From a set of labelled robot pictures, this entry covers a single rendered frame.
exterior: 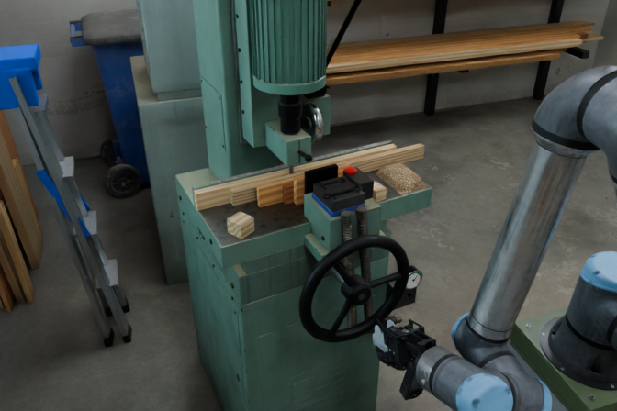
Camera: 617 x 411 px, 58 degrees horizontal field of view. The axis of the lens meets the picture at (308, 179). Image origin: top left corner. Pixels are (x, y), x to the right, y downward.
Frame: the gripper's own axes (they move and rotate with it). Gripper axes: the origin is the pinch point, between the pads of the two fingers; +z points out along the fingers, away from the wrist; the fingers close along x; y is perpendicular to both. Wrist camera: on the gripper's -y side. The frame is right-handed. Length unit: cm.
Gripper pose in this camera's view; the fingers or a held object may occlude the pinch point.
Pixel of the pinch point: (377, 338)
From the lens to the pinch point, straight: 135.2
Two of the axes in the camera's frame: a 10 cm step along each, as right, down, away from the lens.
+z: -4.4, -1.1, 8.9
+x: -8.9, 2.1, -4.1
